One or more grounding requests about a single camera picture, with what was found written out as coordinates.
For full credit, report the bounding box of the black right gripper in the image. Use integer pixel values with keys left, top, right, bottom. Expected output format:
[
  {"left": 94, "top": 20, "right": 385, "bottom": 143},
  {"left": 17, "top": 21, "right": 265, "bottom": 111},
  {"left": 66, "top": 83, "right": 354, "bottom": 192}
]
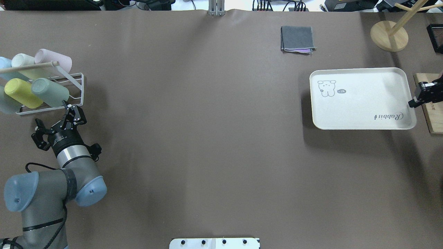
[{"left": 408, "top": 73, "right": 443, "bottom": 108}]

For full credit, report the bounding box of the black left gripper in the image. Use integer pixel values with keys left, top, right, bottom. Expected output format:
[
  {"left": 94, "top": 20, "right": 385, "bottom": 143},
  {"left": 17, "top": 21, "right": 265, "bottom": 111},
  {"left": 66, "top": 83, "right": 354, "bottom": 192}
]
[{"left": 31, "top": 100, "right": 87, "bottom": 157}]

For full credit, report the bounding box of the green cup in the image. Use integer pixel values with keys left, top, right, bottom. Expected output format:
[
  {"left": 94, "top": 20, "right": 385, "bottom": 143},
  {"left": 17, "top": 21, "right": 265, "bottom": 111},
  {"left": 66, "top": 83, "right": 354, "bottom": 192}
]
[{"left": 31, "top": 78, "right": 70, "bottom": 108}]

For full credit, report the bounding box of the cream rabbit tray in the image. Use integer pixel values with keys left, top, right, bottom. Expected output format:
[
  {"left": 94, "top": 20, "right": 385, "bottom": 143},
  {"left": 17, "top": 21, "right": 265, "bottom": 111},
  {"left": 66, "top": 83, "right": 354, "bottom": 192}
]
[{"left": 309, "top": 67, "right": 417, "bottom": 130}]

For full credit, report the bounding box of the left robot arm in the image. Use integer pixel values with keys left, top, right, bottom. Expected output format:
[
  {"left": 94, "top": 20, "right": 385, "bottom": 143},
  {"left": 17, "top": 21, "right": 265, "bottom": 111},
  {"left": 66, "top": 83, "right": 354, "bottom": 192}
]
[{"left": 1, "top": 101, "right": 107, "bottom": 249}]

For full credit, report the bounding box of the yellow cup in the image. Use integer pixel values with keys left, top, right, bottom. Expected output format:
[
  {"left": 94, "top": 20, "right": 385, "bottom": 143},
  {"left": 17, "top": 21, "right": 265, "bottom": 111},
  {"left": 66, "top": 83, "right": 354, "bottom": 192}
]
[{"left": 4, "top": 78, "right": 43, "bottom": 109}]

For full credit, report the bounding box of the grey cup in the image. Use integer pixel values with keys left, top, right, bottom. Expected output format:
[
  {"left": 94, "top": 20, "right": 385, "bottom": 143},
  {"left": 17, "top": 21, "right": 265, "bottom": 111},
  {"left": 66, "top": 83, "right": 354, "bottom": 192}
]
[{"left": 0, "top": 90, "right": 23, "bottom": 114}]

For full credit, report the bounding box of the pink cup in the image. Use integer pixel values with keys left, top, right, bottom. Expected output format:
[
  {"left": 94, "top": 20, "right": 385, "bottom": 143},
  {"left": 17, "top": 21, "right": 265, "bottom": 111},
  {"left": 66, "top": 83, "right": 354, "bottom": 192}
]
[{"left": 34, "top": 48, "right": 73, "bottom": 73}]

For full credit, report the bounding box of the cream white cup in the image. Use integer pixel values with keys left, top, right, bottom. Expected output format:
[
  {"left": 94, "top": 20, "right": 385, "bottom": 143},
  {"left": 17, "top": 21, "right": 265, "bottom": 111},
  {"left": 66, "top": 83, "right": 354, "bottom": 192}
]
[{"left": 11, "top": 53, "right": 51, "bottom": 80}]

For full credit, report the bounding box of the light blue cup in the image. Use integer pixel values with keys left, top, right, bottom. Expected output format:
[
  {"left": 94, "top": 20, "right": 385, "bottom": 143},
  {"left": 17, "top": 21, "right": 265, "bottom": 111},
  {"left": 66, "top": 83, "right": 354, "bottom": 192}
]
[{"left": 0, "top": 57, "right": 28, "bottom": 82}]

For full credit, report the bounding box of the bamboo cutting board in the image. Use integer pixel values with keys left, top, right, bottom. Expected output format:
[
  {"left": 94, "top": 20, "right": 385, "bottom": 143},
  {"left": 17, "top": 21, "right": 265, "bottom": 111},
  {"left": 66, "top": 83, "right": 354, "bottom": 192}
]
[{"left": 414, "top": 73, "right": 443, "bottom": 134}]

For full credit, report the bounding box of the wooden mug tree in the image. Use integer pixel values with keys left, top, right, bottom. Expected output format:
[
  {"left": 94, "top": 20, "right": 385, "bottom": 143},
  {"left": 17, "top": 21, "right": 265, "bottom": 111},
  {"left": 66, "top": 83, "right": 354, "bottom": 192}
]
[{"left": 370, "top": 0, "right": 443, "bottom": 52}]

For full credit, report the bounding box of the grey folded cloth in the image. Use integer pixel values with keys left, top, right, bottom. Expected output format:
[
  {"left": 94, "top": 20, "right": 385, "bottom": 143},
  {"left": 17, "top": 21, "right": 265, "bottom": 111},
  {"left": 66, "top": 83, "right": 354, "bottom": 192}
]
[{"left": 280, "top": 26, "right": 317, "bottom": 54}]

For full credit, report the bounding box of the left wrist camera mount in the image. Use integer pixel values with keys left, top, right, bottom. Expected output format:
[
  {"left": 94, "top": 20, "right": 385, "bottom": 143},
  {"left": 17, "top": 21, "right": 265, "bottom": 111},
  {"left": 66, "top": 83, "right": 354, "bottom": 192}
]
[{"left": 84, "top": 143, "right": 102, "bottom": 162}]

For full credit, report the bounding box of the white wire cup rack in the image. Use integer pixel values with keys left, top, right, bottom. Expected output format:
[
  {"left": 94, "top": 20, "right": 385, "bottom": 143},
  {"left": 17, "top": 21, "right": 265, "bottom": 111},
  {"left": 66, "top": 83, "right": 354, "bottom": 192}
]
[{"left": 1, "top": 59, "right": 86, "bottom": 115}]

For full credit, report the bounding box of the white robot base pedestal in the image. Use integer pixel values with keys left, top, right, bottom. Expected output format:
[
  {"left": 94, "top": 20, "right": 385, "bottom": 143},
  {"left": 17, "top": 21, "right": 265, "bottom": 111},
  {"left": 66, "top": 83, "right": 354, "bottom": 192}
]
[{"left": 169, "top": 237, "right": 261, "bottom": 249}]

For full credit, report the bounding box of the aluminium frame post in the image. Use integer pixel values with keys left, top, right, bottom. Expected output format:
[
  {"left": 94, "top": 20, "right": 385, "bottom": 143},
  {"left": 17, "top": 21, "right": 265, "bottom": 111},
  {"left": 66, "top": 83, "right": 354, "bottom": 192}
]
[{"left": 208, "top": 0, "right": 226, "bottom": 16}]

